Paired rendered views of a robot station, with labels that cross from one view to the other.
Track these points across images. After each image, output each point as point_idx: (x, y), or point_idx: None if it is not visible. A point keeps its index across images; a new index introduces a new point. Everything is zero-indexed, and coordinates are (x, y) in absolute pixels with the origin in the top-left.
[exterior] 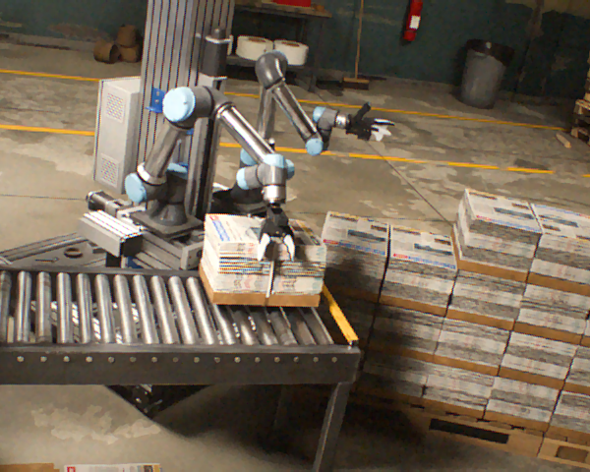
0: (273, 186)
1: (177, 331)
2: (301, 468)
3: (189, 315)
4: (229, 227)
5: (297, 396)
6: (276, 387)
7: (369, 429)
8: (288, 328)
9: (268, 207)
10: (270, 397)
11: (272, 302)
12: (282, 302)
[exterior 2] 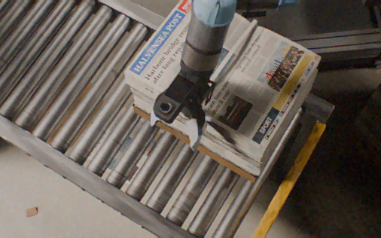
0: (189, 47)
1: (277, 15)
2: (283, 215)
3: (111, 108)
4: (178, 38)
5: (349, 140)
6: (350, 111)
7: None
8: (194, 190)
9: (180, 70)
10: (333, 120)
11: (199, 148)
12: (210, 155)
